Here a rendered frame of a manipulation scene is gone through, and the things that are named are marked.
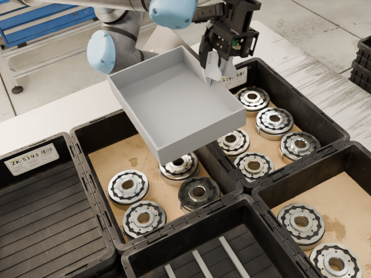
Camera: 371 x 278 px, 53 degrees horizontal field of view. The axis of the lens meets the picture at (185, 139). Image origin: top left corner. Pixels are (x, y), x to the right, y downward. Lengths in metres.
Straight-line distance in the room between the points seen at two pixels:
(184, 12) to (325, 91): 0.89
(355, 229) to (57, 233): 0.69
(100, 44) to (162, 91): 0.34
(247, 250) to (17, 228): 0.55
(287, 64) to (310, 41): 1.46
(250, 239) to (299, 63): 0.87
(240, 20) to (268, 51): 0.89
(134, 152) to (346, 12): 2.63
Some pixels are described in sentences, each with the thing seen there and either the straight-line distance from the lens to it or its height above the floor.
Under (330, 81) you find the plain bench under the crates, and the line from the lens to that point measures 1.49.
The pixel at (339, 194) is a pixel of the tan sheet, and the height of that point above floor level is 0.83.
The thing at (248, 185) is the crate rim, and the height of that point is 0.93.
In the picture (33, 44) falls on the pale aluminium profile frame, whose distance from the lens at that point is 2.76.
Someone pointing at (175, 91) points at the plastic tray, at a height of 1.05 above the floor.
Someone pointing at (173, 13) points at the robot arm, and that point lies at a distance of 0.63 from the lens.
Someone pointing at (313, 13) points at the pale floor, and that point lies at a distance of 3.35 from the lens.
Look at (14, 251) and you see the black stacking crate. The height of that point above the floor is 0.83.
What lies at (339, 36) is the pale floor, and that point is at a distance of 3.10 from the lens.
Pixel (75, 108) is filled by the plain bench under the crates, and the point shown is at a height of 0.70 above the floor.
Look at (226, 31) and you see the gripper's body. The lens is 0.74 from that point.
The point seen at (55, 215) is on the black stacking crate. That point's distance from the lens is 0.99.
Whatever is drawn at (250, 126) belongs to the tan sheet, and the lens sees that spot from 1.09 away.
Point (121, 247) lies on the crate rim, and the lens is 0.78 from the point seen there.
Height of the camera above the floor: 1.61
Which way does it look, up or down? 47 degrees down
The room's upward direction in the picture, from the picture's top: 7 degrees counter-clockwise
